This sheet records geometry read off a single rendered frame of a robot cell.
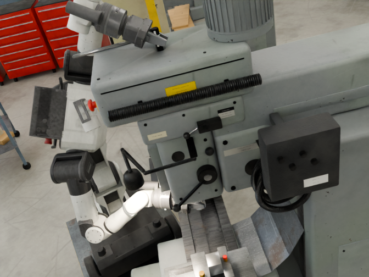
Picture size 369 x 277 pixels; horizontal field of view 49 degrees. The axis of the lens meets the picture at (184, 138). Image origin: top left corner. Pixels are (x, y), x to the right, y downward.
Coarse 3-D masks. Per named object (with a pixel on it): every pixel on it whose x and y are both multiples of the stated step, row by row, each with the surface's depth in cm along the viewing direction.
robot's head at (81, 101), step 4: (80, 100) 150; (84, 100) 153; (76, 104) 150; (80, 104) 152; (84, 104) 150; (76, 108) 150; (84, 108) 150; (80, 116) 151; (88, 116) 151; (84, 120) 151; (88, 120) 151
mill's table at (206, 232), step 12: (216, 204) 198; (180, 216) 197; (192, 216) 195; (204, 216) 195; (216, 216) 194; (192, 228) 191; (204, 228) 189; (216, 228) 186; (228, 228) 185; (192, 240) 183; (204, 240) 182; (216, 240) 181; (228, 240) 179; (192, 252) 178
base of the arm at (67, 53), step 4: (68, 52) 161; (64, 56) 161; (68, 56) 161; (64, 60) 161; (68, 60) 160; (64, 64) 161; (68, 64) 161; (64, 68) 162; (64, 72) 162; (64, 76) 164; (68, 76) 164; (72, 76) 164; (76, 76) 165; (80, 76) 166; (84, 76) 166; (88, 76) 167; (68, 80) 165; (72, 80) 165; (76, 80) 166; (80, 80) 166; (84, 80) 166; (88, 80) 167
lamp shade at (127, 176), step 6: (132, 168) 147; (126, 174) 144; (132, 174) 144; (138, 174) 145; (126, 180) 144; (132, 180) 143; (138, 180) 144; (126, 186) 146; (132, 186) 144; (138, 186) 145
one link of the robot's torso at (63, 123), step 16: (48, 96) 159; (64, 96) 161; (80, 96) 162; (32, 112) 158; (48, 112) 159; (64, 112) 161; (96, 112) 164; (32, 128) 157; (48, 128) 158; (64, 128) 160; (80, 128) 162; (64, 144) 161; (80, 144) 162; (96, 144) 164
